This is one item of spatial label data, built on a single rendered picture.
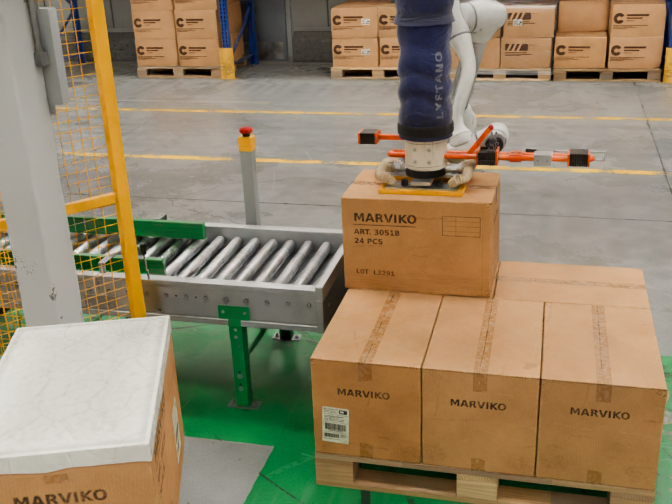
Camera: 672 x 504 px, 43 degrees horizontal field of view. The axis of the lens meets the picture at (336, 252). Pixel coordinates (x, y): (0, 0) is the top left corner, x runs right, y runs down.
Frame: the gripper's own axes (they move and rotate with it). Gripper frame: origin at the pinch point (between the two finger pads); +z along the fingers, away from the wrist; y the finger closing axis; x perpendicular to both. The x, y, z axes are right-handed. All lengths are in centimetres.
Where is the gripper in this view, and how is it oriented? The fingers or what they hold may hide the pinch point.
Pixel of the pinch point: (491, 155)
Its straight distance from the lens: 348.4
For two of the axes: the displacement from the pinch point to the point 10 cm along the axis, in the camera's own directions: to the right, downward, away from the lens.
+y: 0.4, 9.3, 3.7
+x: -9.7, -0.5, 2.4
